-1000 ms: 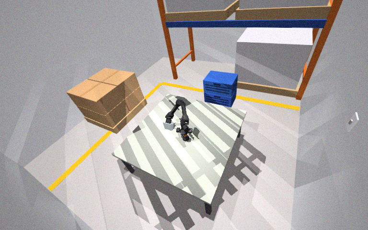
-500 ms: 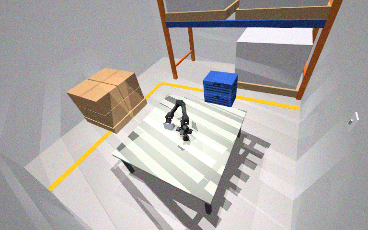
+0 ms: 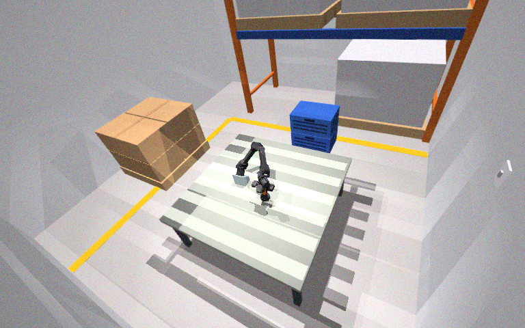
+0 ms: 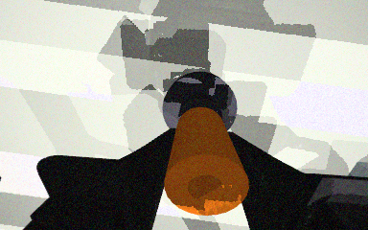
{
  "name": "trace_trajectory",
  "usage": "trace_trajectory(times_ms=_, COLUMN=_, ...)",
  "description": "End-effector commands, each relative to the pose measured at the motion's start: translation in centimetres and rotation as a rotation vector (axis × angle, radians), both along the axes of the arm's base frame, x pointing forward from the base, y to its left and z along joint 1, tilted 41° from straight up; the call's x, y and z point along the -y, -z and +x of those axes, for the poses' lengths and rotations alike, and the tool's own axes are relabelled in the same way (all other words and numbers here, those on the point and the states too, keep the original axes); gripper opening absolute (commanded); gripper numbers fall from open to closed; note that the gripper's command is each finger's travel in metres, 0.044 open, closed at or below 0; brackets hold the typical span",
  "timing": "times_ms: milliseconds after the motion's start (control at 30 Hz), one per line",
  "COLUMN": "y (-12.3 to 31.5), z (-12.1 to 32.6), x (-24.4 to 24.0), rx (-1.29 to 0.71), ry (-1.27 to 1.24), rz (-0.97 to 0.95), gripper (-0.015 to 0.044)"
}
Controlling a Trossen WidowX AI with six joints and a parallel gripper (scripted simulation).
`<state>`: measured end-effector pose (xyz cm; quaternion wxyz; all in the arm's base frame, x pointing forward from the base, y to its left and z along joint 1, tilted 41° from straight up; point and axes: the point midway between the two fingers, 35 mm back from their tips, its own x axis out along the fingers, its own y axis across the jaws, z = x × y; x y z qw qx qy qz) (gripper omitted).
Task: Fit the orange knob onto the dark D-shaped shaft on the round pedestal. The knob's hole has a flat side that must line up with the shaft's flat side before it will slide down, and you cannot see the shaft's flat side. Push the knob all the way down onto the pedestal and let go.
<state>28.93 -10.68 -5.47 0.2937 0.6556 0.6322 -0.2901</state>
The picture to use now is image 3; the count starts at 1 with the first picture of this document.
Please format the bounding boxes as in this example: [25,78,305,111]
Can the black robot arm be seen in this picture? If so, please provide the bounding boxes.
[235,141,270,193]

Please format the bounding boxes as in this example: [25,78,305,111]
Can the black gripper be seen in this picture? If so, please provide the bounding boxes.
[252,180,275,193]

